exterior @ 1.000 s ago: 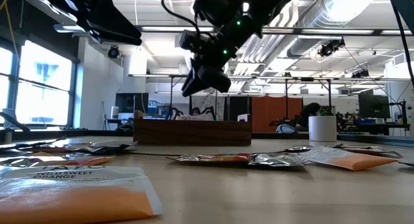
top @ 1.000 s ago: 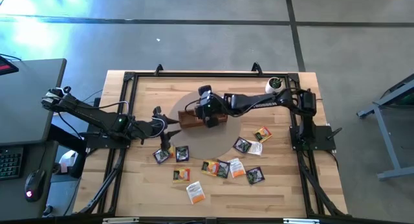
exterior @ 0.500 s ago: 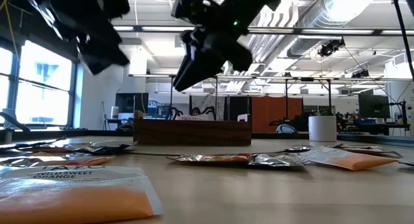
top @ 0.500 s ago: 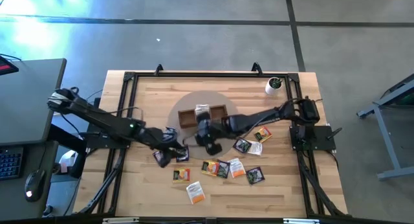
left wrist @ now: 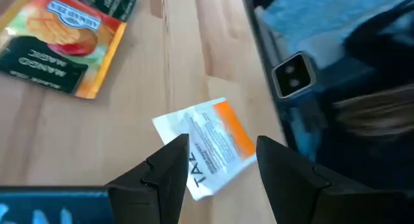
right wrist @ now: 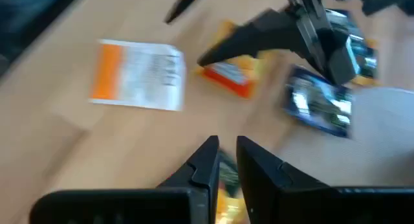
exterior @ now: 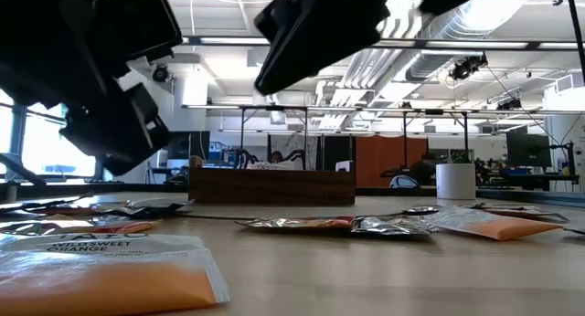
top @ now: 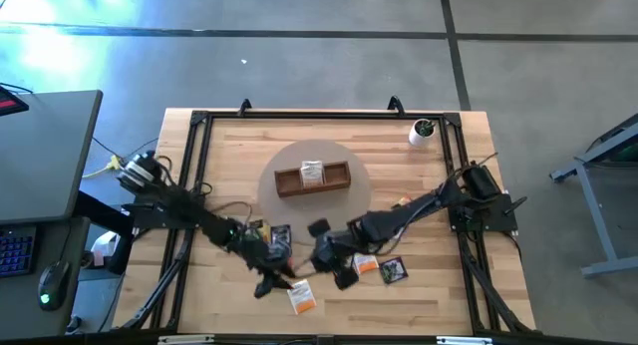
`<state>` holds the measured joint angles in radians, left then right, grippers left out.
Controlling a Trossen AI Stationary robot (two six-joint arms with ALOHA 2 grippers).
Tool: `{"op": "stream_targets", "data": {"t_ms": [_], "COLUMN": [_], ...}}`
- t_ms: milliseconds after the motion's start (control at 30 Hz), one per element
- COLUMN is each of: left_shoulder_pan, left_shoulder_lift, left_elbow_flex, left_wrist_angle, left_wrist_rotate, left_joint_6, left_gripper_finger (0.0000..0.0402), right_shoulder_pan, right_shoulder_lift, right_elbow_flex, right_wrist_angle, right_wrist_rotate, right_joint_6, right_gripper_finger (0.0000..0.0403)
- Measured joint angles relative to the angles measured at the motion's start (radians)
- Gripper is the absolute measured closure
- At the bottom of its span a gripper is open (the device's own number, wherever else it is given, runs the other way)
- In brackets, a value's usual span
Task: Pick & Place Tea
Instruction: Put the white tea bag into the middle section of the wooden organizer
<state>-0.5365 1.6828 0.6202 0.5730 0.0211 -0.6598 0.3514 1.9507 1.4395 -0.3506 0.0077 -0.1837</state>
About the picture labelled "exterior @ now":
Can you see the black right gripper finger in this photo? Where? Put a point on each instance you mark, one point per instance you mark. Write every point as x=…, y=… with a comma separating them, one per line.
x=320, y=28

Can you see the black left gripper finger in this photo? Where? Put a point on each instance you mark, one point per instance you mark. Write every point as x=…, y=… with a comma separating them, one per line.
x=119, y=133

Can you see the Ahmad blackcurrant burst tea bag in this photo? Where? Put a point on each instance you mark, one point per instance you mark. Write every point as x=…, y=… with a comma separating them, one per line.
x=577, y=231
x=420, y=210
x=151, y=210
x=388, y=226

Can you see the Ahmad mango magic tea bag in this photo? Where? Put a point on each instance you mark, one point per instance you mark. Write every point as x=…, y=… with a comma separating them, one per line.
x=73, y=211
x=297, y=222
x=525, y=213
x=130, y=227

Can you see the brown wooden tea box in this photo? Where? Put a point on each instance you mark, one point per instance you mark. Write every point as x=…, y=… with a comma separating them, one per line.
x=274, y=188

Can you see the black monitor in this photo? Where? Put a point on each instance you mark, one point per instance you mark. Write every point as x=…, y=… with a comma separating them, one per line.
x=528, y=150
x=192, y=144

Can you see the large window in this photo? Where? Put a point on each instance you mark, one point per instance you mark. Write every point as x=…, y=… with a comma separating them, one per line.
x=45, y=151

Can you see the black overhead light bar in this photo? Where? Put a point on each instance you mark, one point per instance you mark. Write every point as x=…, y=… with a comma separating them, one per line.
x=228, y=40

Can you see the round grey placemat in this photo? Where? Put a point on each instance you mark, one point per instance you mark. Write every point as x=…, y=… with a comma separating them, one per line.
x=215, y=211

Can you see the black background robot arms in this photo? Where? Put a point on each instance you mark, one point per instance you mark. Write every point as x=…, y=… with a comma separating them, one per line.
x=274, y=158

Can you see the orange partition panel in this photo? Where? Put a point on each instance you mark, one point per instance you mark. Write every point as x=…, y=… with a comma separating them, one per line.
x=379, y=158

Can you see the person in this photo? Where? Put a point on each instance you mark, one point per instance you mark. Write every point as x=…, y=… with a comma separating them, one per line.
x=422, y=170

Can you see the blue and white object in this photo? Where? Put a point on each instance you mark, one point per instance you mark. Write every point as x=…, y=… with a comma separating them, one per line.
x=404, y=182

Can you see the white pot with green plant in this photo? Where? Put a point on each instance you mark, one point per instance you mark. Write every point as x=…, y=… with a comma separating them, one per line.
x=455, y=181

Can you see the dark background desk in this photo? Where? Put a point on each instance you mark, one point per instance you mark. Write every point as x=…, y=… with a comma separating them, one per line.
x=525, y=181

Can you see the silver air duct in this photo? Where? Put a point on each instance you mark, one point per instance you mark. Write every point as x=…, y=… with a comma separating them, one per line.
x=457, y=28

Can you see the black hanging camera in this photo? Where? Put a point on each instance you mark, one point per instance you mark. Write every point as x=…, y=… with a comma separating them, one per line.
x=160, y=73
x=464, y=68
x=509, y=104

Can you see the black background workbench frame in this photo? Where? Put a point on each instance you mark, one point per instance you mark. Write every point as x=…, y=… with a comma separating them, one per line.
x=274, y=108

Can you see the black aluminium table frame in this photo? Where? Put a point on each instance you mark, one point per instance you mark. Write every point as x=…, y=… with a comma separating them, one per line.
x=411, y=191

